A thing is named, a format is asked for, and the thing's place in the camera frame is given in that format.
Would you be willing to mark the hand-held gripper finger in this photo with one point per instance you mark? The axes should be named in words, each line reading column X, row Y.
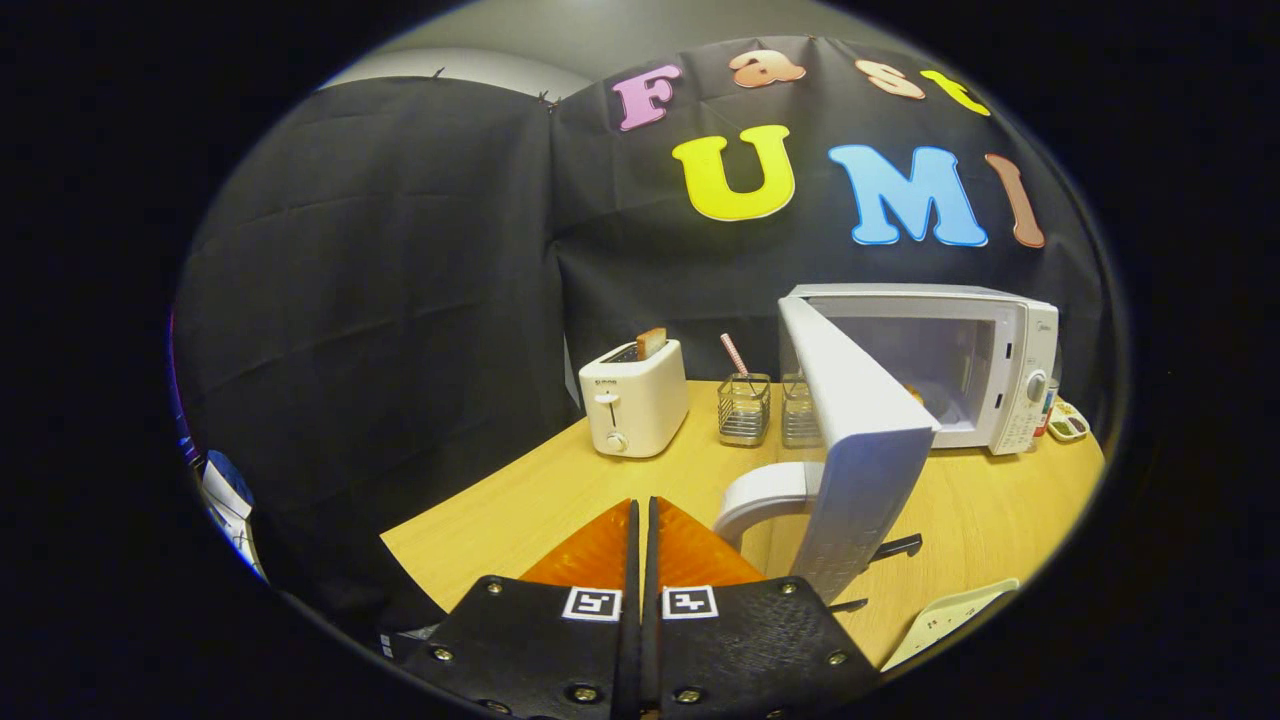
column 630, row 640
column 652, row 650

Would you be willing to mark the white microwave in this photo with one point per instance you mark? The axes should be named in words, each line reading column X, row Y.
column 860, row 440

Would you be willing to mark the white toaster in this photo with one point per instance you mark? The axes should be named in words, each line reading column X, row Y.
column 635, row 405

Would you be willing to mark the beige plastic tray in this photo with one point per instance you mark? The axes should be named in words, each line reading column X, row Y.
column 945, row 620

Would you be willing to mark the toast slice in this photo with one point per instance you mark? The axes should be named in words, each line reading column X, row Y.
column 651, row 343

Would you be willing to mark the pink striped straw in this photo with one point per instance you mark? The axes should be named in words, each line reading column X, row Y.
column 735, row 355

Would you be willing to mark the white paper sheets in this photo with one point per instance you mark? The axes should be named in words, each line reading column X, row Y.
column 228, row 500

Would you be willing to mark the black backdrop cloth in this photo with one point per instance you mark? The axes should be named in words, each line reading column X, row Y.
column 380, row 280

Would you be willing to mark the clear plastic water bottle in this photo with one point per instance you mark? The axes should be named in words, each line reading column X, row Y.
column 1050, row 400

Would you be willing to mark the white divided bean dish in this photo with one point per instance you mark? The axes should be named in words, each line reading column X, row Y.
column 1068, row 422

